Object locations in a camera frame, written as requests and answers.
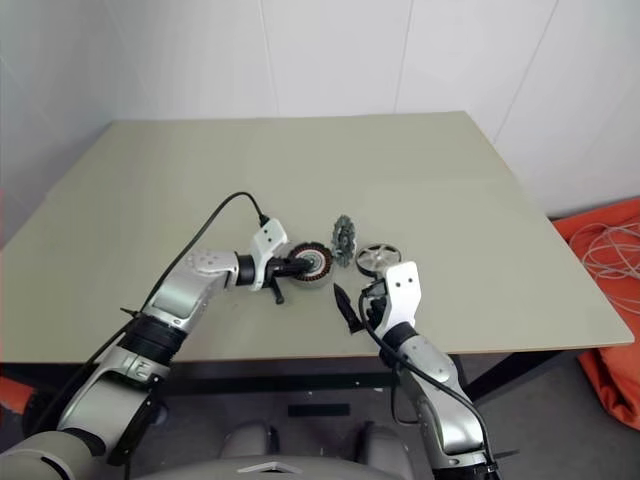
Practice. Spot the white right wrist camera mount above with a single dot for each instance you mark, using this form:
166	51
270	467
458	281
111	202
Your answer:
402	295

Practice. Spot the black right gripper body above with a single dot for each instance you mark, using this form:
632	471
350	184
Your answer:
378	300

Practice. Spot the orange cushion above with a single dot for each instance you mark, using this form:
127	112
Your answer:
15	395

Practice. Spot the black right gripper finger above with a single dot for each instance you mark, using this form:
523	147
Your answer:
346	307

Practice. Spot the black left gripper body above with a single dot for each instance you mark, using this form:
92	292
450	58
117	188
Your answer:
276	274

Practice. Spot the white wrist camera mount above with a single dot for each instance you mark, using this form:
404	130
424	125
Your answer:
402	295
267	242

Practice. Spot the motor housing with copper windings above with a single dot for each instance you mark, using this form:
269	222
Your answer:
320	260

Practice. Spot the black table frame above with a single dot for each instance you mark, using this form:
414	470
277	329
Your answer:
300	384

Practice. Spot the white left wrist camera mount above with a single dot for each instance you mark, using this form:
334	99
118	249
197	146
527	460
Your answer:
267	242

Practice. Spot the black zip tie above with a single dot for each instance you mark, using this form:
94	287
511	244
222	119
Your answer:
502	456
131	313

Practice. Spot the silver robot torso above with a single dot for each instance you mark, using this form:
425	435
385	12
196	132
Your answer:
275	470

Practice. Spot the silver spoked rotor wheel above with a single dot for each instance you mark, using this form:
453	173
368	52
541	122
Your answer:
377	257

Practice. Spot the orange bean bag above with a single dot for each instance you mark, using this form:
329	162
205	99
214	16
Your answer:
620	385

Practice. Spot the grey toothed round lid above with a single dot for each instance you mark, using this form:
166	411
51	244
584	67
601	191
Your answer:
343	242

